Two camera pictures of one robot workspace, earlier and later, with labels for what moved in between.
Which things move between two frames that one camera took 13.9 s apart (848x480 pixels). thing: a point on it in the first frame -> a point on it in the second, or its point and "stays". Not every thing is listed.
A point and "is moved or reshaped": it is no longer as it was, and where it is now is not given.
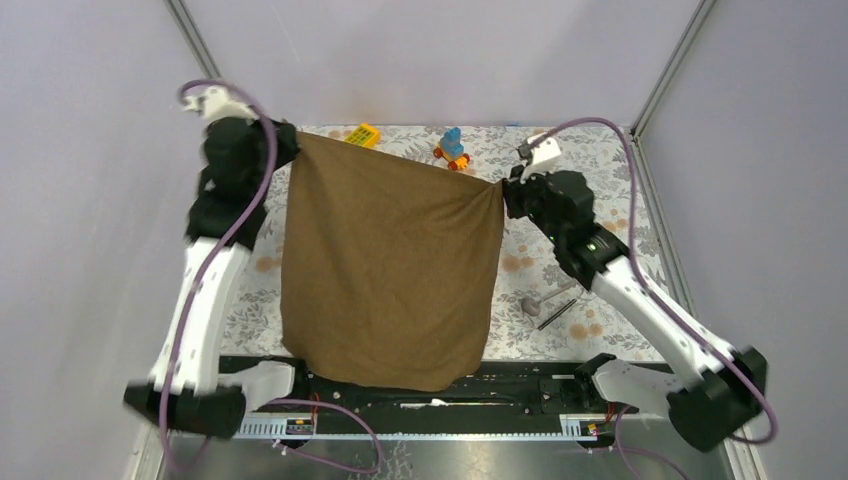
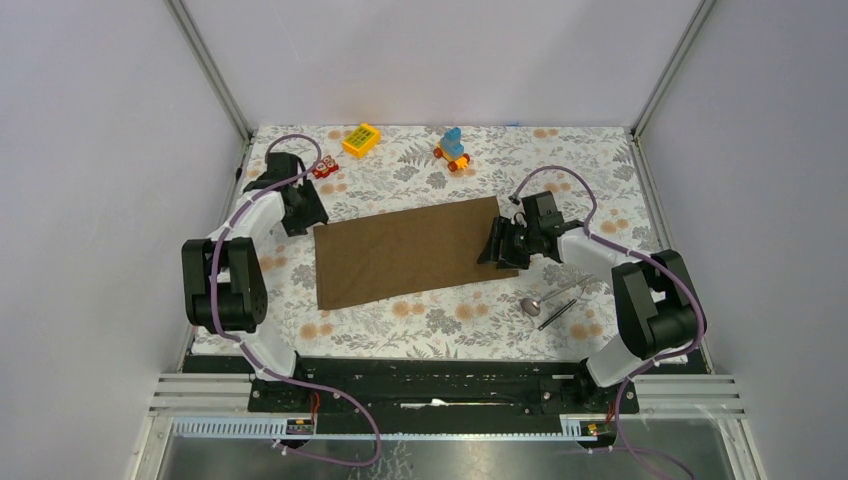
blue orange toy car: (451, 150) stays
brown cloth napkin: (391, 265) is moved or reshaped
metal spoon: (532, 306) stays
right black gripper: (513, 190) -> (502, 229)
